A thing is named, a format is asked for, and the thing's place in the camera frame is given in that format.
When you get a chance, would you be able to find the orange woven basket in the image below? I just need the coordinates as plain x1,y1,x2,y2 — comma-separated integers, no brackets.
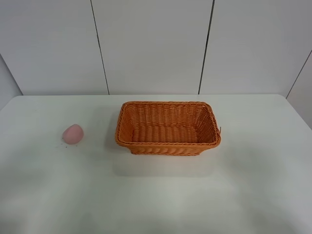
115,101,221,156

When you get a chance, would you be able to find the pink peach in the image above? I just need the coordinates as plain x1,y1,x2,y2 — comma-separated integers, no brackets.
62,124,84,145

